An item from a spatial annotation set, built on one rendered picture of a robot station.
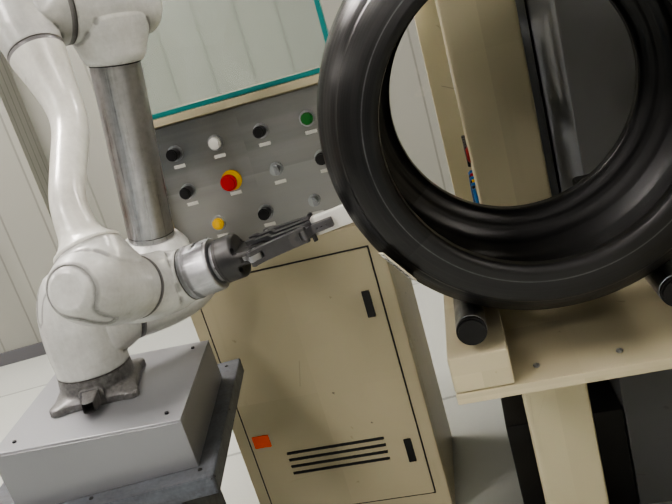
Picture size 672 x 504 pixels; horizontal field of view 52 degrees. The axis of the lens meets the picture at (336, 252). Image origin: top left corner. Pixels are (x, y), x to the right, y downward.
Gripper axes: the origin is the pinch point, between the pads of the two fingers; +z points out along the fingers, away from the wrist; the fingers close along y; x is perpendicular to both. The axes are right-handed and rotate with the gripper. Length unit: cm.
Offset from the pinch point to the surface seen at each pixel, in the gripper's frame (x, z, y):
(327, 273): 26, -21, 58
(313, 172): 2, -15, 63
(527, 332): 30.8, 21.2, 4.3
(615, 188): 15.9, 42.7, 15.0
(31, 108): -59, -196, 263
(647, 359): 32.8, 35.9, -10.6
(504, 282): 14.1, 21.2, -12.1
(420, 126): 37, -3, 297
